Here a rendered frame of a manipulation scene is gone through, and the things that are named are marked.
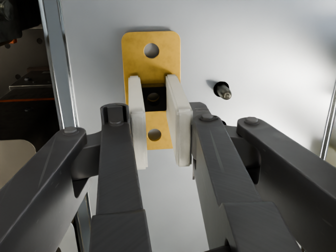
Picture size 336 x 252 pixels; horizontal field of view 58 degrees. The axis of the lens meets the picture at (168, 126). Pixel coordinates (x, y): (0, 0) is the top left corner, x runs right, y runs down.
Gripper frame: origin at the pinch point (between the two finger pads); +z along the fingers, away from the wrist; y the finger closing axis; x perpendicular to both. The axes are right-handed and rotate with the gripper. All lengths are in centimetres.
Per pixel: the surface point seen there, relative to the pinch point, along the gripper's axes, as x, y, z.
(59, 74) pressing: 1.4, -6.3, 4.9
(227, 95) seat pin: 0.0, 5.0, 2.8
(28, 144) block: -4.5, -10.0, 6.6
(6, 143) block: -4.3, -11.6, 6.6
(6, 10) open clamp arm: 5.6, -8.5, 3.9
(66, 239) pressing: -12.7, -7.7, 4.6
